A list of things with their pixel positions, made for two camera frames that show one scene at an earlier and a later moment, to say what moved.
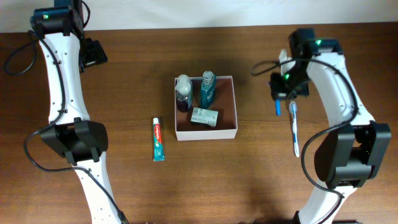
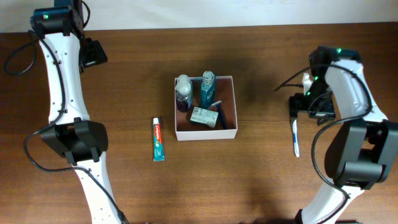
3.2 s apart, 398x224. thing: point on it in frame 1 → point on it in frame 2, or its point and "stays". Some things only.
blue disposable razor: (278, 107) → (220, 114)
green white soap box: (204, 116) stays
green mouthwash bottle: (208, 88) stays
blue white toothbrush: (293, 107) stays
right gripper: (278, 91) → (296, 104)
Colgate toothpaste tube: (158, 151) stays
